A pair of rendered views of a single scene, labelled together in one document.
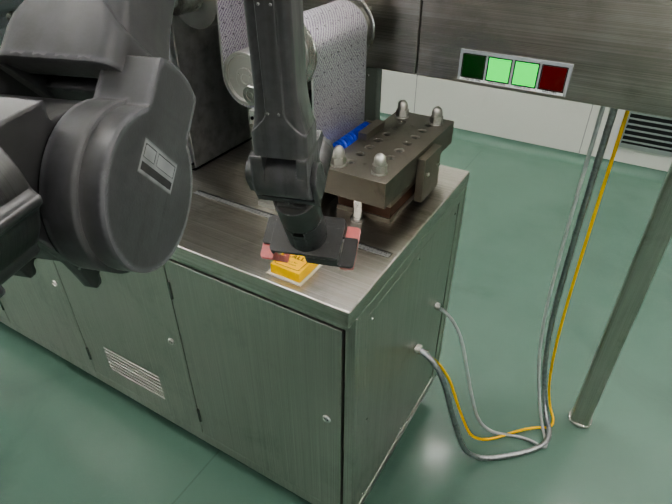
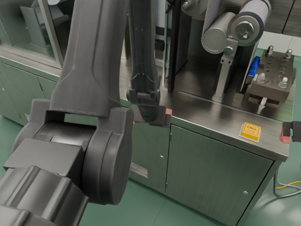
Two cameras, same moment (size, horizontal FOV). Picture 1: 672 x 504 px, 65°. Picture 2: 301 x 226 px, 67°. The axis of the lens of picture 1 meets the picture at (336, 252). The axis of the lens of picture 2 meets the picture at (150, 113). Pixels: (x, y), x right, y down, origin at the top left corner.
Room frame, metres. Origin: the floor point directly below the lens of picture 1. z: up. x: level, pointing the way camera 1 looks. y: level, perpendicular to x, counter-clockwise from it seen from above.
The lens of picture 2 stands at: (0.18, 0.55, 1.63)
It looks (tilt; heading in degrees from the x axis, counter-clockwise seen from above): 41 degrees down; 358
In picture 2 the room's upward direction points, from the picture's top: straight up
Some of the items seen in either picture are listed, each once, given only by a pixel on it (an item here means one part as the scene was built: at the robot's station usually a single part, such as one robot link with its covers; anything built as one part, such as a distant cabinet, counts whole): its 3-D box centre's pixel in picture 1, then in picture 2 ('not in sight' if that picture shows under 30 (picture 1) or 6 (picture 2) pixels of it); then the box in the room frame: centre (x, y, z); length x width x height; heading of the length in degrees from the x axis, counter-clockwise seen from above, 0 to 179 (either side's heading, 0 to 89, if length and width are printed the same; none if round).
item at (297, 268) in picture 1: (294, 264); (250, 131); (0.85, 0.08, 0.91); 0.07 x 0.07 x 0.02; 59
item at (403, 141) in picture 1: (392, 153); (273, 72); (1.18, -0.14, 1.00); 0.40 x 0.16 x 0.06; 149
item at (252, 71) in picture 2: (348, 140); (254, 67); (1.20, -0.03, 1.03); 0.21 x 0.04 x 0.03; 149
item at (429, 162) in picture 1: (428, 173); (290, 81); (1.15, -0.22, 0.96); 0.10 x 0.03 x 0.11; 149
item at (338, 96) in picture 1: (340, 104); (254, 51); (1.21, -0.01, 1.11); 0.23 x 0.01 x 0.18; 149
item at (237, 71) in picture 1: (277, 65); (221, 31); (1.30, 0.14, 1.17); 0.26 x 0.12 x 0.12; 149
